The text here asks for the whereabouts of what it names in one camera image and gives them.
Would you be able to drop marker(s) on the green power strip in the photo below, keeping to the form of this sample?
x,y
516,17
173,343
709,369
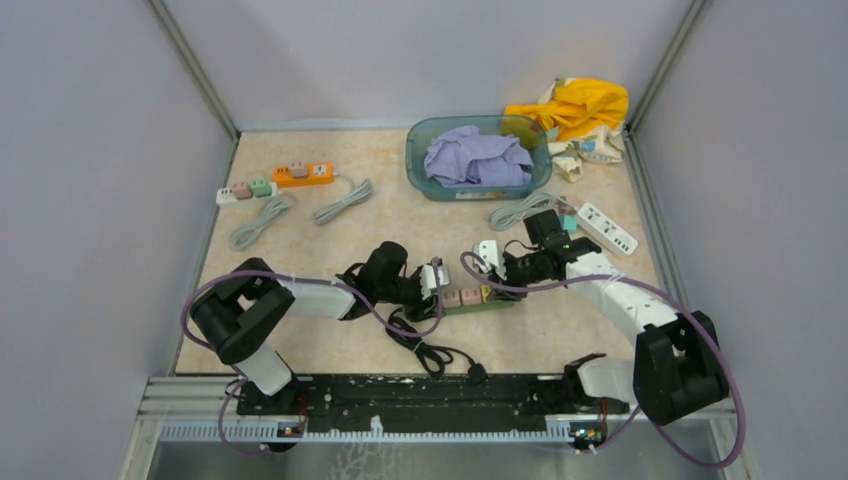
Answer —
x,y
489,306

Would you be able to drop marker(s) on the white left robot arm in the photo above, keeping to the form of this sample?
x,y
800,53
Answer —
x,y
234,315

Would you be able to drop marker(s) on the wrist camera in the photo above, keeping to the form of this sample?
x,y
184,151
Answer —
x,y
489,259
432,276

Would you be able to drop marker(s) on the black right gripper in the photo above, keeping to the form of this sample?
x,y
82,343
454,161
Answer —
x,y
509,292

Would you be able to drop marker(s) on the orange power strip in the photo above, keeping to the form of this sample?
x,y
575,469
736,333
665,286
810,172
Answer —
x,y
319,174

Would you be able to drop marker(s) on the pink charger on white strip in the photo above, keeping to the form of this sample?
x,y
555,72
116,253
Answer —
x,y
241,190

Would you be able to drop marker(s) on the teal plastic basin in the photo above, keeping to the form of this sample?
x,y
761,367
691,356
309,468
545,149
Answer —
x,y
532,138

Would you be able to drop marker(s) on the white patterned cloth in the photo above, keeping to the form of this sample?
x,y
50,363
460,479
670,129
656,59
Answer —
x,y
601,146

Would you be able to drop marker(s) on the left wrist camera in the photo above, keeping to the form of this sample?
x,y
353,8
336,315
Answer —
x,y
432,276

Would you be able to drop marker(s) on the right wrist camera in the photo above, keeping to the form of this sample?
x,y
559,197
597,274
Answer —
x,y
489,259

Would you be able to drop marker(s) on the green charger on white strip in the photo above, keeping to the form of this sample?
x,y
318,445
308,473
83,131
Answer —
x,y
261,188

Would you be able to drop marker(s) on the yellow cloth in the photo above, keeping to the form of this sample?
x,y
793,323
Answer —
x,y
578,107

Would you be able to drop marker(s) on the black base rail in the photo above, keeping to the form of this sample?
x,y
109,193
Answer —
x,y
419,404

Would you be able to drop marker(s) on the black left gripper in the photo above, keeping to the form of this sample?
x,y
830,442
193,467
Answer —
x,y
419,310

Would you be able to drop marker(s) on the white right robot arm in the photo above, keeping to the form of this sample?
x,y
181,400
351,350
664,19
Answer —
x,y
673,372

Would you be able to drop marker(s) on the teal usb charger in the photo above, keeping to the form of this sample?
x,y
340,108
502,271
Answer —
x,y
569,224

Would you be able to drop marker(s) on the yellow usb charger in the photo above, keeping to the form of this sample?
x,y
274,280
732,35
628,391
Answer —
x,y
485,293

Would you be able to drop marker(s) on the small white power strip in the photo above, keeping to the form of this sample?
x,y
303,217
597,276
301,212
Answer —
x,y
225,198

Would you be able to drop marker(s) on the purple cloth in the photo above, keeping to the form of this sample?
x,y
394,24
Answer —
x,y
463,157

